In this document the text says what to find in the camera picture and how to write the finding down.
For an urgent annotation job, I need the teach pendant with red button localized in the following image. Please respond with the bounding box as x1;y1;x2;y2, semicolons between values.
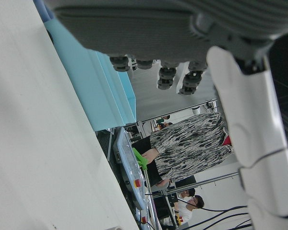
112;126;148;210

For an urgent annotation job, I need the reacher grabber stick tool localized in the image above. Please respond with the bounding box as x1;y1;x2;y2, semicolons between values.
132;147;160;230

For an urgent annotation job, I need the light blue panel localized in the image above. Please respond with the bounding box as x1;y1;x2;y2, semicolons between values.
43;20;137;132

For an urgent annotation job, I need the person in patterned shirt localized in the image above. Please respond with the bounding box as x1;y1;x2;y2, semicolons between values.
132;112;234;187

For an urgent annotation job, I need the person in white shirt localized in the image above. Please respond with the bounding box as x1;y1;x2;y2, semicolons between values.
176;194;205;226

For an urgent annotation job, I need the black cable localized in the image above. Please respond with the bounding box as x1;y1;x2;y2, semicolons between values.
200;205;250;214

